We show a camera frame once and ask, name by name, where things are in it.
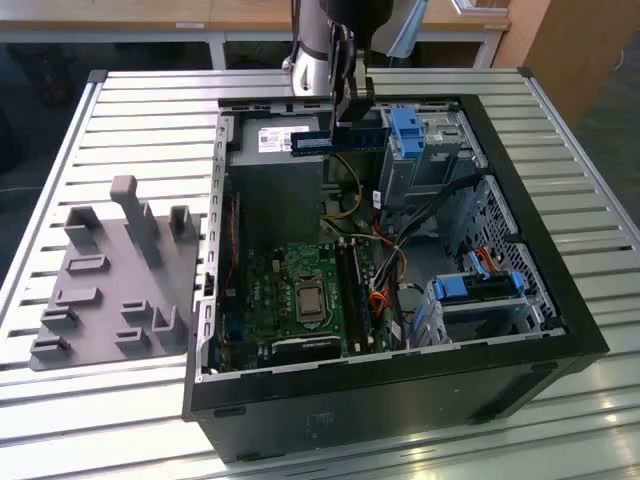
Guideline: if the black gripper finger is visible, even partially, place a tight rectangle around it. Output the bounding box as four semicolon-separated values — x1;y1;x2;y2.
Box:
349;42;375;126
327;22;361;151

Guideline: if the RAM stick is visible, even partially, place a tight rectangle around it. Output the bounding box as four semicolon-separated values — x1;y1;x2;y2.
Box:
290;127;389;155

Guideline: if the black RAM slot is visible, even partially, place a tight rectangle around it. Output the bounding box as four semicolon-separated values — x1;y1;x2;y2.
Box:
345;239;368;347
339;238;362;351
334;238;357;355

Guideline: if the blue drive latch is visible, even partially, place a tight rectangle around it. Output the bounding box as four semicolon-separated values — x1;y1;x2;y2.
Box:
391;107;425;159

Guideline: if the grey power supply box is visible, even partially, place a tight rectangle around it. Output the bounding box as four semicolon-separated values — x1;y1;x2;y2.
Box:
227;117;326;246

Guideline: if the green motherboard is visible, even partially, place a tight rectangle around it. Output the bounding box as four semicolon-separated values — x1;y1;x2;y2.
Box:
219;239;396;371

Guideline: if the metal socket cover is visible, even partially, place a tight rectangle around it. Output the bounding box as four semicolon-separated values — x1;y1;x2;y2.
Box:
293;276;330;330

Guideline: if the wooden desk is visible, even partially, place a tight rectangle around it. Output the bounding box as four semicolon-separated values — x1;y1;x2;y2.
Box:
0;0;511;45

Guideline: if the silver CPU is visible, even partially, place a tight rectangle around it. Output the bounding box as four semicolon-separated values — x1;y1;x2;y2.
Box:
298;288;324;315

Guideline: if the hard disk in blue carrier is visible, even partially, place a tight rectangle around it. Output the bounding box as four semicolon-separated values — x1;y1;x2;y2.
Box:
430;272;524;304

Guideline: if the wooden cabinet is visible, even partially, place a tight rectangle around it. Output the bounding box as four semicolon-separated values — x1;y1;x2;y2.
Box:
492;0;640;131

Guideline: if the metal disk bay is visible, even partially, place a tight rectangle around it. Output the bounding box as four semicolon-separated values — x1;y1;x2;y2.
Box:
417;272;546;347

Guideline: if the black graphics card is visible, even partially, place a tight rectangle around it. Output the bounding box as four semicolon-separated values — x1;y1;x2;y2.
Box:
269;333;344;369

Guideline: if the grey parts rack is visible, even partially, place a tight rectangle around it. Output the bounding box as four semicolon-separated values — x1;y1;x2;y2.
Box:
29;174;201;372

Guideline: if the black PC case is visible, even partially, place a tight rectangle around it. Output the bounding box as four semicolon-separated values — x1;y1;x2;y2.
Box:
180;92;610;464

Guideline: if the yellow wire bundle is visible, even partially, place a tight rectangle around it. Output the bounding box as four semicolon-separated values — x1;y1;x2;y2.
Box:
321;153;364;222

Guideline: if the thick black cable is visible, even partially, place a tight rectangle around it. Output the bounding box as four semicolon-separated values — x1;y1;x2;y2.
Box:
377;174;489;251

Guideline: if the blue disk wire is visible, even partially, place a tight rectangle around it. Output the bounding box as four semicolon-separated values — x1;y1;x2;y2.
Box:
469;249;494;281

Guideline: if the orange wire bundle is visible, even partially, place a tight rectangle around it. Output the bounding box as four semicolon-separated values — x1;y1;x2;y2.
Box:
368;239;409;319

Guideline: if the orange disk wire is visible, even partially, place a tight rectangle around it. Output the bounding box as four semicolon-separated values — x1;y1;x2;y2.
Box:
477;246;507;274

